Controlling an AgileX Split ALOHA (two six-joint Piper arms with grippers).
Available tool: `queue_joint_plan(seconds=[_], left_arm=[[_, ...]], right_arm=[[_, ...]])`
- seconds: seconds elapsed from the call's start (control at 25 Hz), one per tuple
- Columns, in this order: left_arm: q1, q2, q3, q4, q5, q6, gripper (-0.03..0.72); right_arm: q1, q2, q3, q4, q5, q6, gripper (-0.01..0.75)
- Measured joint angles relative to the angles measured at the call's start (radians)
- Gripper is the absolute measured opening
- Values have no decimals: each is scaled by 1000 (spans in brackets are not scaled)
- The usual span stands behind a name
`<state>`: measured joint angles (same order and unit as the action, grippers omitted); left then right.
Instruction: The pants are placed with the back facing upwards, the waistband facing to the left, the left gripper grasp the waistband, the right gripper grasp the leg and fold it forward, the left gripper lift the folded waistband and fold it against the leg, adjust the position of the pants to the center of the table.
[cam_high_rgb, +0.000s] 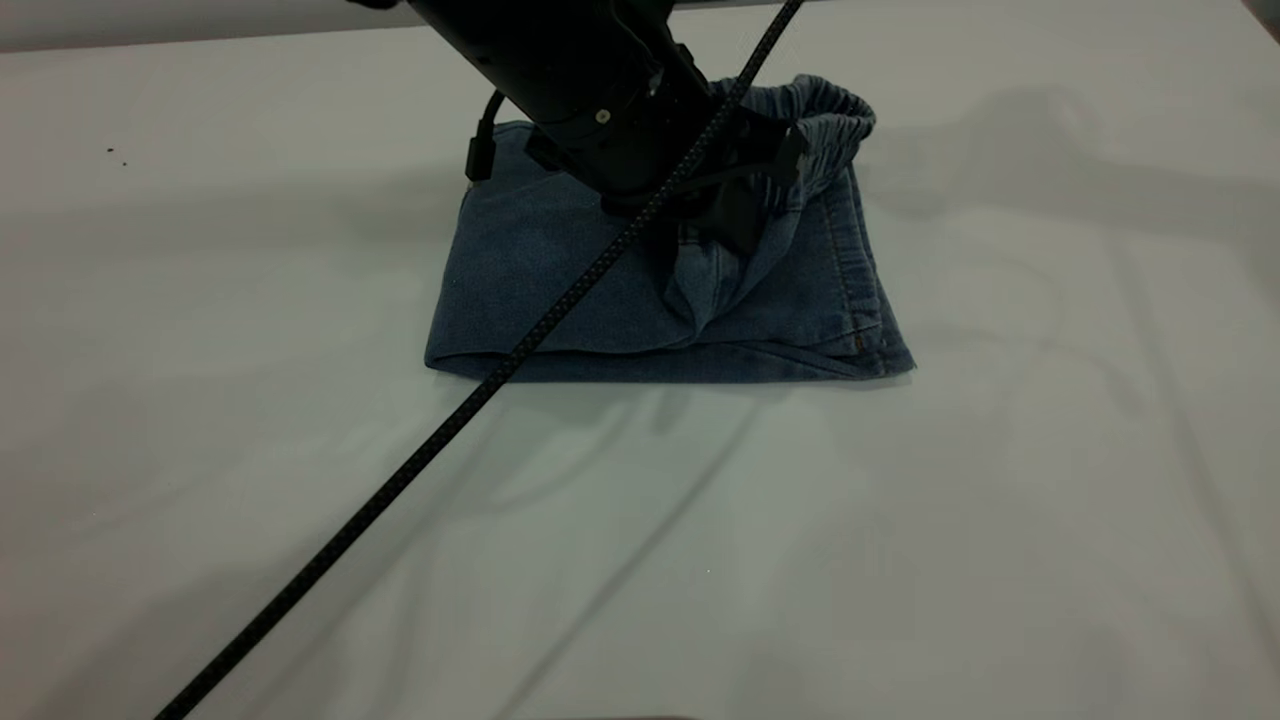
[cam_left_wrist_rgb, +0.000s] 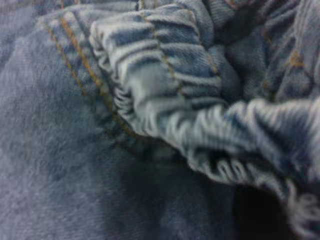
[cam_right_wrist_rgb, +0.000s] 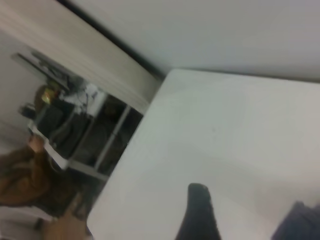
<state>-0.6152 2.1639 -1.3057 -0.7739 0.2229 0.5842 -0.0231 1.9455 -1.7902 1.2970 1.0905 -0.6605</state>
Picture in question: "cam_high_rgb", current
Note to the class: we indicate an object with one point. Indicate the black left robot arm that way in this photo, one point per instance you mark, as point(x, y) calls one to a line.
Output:
point(540, 40)

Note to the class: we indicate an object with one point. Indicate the blue denim shorts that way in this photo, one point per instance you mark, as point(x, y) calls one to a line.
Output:
point(560, 280)

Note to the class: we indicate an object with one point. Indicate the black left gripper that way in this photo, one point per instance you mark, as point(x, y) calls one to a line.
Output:
point(620, 140)

